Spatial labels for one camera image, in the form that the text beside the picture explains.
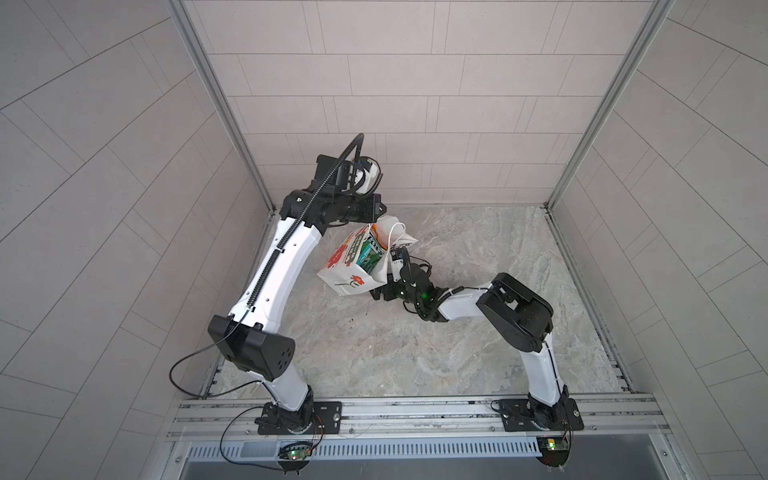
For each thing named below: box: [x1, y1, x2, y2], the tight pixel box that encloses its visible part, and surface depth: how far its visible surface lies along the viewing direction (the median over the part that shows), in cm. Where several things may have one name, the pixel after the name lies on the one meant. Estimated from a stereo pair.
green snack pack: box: [356, 227, 387, 275], surface depth 89 cm
